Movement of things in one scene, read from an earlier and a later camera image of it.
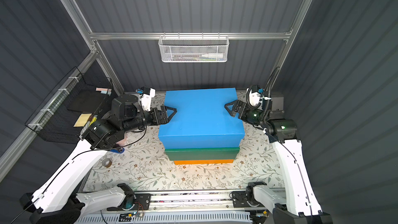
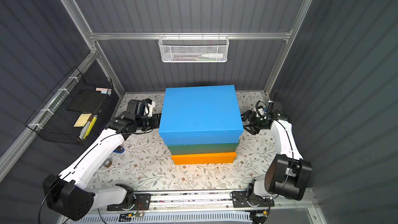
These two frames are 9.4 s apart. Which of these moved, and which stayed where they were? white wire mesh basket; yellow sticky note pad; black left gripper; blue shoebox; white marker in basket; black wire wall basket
Moved: blue shoebox; black left gripper
Stayed: white marker in basket; yellow sticky note pad; black wire wall basket; white wire mesh basket
